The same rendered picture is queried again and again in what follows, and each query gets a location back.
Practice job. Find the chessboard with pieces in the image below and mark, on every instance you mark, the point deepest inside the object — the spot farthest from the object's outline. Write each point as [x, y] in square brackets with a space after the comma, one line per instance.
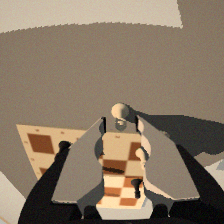
[118, 159]

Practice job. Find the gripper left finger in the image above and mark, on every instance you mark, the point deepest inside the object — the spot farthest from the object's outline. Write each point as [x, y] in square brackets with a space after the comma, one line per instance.
[73, 181]

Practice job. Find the white pawn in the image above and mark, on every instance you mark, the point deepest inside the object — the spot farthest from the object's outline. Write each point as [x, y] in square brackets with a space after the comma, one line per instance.
[142, 156]

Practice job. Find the black pawn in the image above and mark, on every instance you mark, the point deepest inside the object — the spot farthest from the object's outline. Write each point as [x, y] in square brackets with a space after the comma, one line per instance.
[62, 145]
[136, 183]

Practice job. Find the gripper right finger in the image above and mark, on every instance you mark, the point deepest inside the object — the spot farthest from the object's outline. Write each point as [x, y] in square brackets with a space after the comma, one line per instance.
[172, 176]

